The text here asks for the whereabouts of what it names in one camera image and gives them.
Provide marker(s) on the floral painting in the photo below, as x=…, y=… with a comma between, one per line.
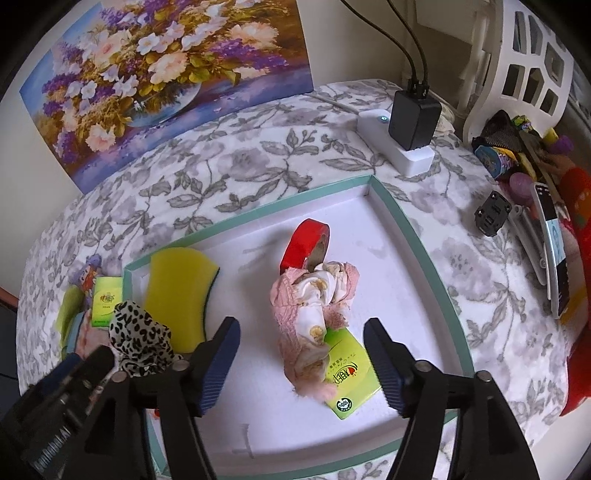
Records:
x=161, y=60

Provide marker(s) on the green tissue packet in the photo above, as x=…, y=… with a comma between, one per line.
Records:
x=351, y=381
x=106, y=300

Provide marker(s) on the purple wipes packet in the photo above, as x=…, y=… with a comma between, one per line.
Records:
x=90, y=277

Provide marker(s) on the white lattice furniture panel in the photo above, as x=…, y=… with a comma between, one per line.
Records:
x=489, y=69

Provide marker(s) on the black plug adapter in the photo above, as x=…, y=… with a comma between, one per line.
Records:
x=494, y=214

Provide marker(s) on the pink round container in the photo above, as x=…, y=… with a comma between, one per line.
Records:
x=521, y=184

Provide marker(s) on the red cloth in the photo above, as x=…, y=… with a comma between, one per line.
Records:
x=579, y=369

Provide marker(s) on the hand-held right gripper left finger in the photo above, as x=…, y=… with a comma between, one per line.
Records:
x=217, y=369

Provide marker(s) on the leopard print scrunchie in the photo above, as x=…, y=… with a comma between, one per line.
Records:
x=138, y=337

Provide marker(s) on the black mesh pouch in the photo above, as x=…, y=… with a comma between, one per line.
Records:
x=498, y=127

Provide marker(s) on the smartphone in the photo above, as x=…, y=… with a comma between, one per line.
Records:
x=551, y=249

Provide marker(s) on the black charger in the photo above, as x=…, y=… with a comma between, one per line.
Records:
x=413, y=117

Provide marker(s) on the yellow sponge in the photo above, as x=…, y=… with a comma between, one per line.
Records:
x=175, y=295

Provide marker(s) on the white phone stand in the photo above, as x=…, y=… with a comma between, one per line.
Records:
x=531, y=240

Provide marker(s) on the green-rimmed white box lid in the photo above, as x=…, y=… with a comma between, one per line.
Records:
x=406, y=277

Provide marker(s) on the blue patterned can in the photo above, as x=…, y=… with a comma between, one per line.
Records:
x=491, y=159

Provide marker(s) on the white power strip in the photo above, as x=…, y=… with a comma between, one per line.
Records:
x=374, y=129

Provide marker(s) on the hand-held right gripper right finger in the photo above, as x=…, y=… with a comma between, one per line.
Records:
x=388, y=374

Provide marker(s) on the pink lace cloth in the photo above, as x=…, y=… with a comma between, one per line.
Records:
x=300, y=332

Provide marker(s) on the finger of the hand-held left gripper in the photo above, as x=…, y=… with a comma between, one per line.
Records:
x=57, y=374
x=97, y=364

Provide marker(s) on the red tape roll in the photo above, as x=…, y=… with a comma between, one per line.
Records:
x=300, y=244

